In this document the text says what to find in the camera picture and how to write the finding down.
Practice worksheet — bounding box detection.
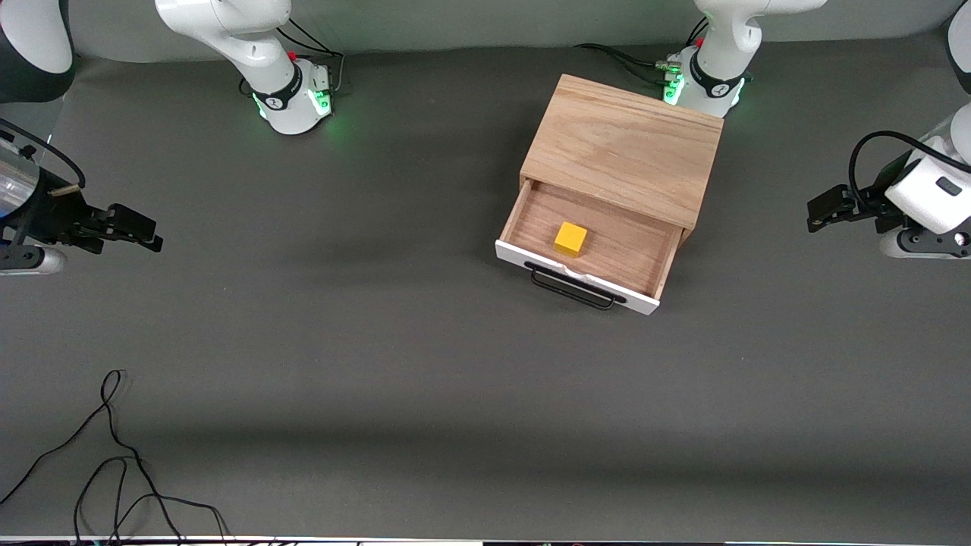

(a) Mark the wooden drawer with white front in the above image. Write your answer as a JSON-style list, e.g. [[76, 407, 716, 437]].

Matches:
[[495, 178, 683, 316]]

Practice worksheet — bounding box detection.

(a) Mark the yellow cube block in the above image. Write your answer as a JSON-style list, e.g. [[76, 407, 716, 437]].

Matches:
[[554, 221, 589, 259]]

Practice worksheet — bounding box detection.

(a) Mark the black metal drawer handle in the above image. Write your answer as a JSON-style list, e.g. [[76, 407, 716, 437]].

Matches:
[[523, 262, 629, 310]]

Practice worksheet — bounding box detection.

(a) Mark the light wooden drawer cabinet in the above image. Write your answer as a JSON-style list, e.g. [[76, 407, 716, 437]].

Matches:
[[519, 74, 725, 243]]

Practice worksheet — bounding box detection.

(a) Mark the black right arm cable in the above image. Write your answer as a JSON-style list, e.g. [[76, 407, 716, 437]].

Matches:
[[0, 118, 86, 189]]

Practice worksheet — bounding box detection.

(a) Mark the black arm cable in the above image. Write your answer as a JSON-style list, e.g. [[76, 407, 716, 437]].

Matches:
[[0, 118, 86, 189], [847, 130, 945, 206]]

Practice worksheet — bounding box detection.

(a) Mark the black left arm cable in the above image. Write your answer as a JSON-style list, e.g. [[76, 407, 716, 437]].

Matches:
[[847, 130, 945, 206]]

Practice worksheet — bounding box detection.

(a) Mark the thin black floor cable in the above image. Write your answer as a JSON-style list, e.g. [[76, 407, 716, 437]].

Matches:
[[0, 369, 184, 544], [73, 455, 231, 545]]

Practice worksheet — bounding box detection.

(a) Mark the black right base cable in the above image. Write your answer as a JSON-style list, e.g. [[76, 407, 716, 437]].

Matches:
[[287, 11, 347, 96]]

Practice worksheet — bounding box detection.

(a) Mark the black base cable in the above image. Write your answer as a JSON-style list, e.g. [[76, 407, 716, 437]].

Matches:
[[287, 11, 347, 96], [574, 42, 676, 86]]

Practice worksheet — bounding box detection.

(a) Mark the black left base cable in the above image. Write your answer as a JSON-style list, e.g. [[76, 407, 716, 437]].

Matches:
[[574, 42, 676, 86]]

